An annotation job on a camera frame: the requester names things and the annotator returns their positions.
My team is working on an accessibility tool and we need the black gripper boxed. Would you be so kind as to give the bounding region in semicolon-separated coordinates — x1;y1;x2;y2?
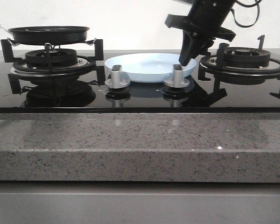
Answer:
165;0;236;65

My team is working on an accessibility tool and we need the light blue plate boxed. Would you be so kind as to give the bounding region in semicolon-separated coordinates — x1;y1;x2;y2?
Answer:
104;52;197;84

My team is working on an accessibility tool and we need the black frying pan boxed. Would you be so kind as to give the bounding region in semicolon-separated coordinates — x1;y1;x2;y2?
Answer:
8;26;89;45

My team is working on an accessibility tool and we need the right black pan support grate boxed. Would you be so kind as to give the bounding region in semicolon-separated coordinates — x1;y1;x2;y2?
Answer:
198;35;280;99

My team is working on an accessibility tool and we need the right silver stove knob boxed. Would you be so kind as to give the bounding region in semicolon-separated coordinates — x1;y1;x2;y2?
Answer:
163;64;189;88

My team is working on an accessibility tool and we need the silver stove knob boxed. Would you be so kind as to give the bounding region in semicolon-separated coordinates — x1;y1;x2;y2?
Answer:
163;64;189;88
105;65;130;89

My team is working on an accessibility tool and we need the right black gas burner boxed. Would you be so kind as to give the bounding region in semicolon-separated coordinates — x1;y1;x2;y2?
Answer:
224;47;271;68

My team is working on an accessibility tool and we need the black gas burner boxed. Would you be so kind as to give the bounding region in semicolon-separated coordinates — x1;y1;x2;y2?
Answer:
224;47;271;68
25;49;77;69

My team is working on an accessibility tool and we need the black glass gas cooktop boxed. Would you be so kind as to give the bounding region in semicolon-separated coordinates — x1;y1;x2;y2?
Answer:
0;51;280;114

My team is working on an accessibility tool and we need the left silver stove knob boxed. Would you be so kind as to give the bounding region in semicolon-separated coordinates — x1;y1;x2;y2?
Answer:
105;65;130;89

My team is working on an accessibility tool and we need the left black gas burner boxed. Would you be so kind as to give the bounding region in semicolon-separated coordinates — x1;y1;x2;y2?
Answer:
25;49;77;69

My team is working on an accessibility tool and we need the grey cabinet drawer front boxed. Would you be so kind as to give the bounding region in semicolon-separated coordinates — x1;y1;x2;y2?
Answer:
0;182;280;224

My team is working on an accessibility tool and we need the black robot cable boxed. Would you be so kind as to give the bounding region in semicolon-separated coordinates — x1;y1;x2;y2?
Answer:
231;0;262;28

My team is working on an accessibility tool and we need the silver wire pan stand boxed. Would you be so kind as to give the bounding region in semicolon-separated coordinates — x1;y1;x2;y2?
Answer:
7;38;100;50

